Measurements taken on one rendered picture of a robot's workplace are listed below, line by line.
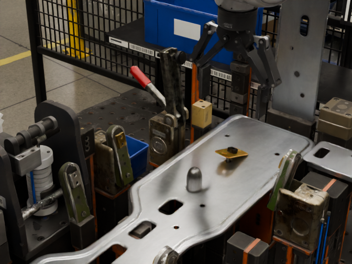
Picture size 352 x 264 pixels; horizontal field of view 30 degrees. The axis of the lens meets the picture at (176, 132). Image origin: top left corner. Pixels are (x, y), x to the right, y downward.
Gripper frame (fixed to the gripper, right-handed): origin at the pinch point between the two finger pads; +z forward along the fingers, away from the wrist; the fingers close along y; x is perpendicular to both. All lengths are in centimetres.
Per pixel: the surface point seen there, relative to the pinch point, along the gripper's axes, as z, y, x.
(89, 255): 14.6, -2.7, -40.3
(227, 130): 14.5, -7.1, 10.9
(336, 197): 16.4, 23.2, 4.6
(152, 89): 3.4, -20.3, -0.4
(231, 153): 12.3, 0.7, 0.0
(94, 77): 114, -197, 164
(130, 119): 44, -63, 42
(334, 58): 62, -47, 170
